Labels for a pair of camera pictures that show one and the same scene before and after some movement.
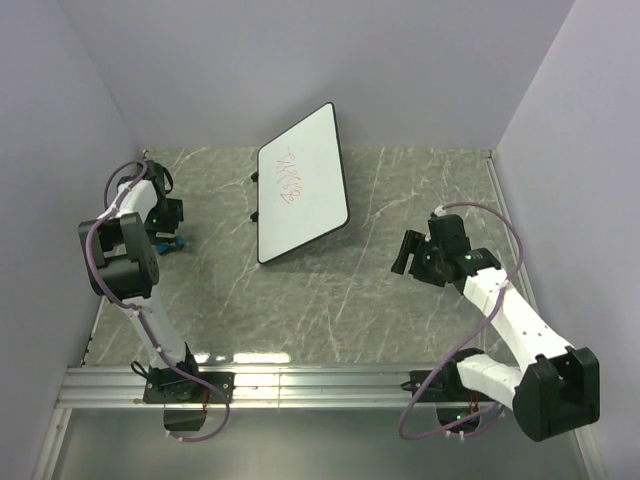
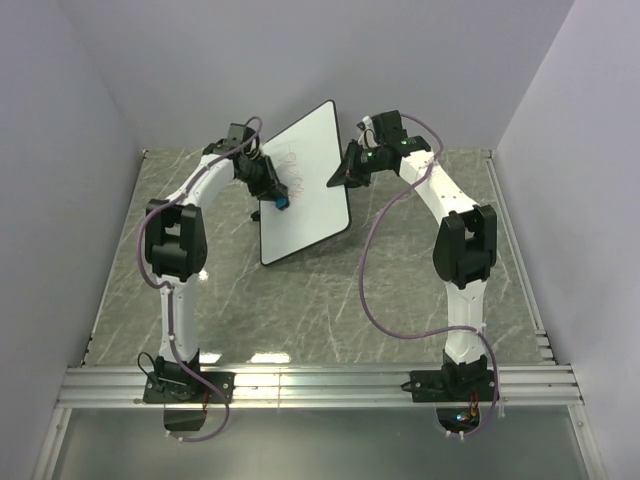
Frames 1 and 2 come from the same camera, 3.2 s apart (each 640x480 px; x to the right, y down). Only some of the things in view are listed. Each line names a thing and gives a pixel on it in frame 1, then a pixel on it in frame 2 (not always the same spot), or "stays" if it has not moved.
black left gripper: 175,216 -> 271,188
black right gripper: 411,244 -> 348,174
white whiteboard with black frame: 301,190 stays
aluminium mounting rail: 121,388 stays
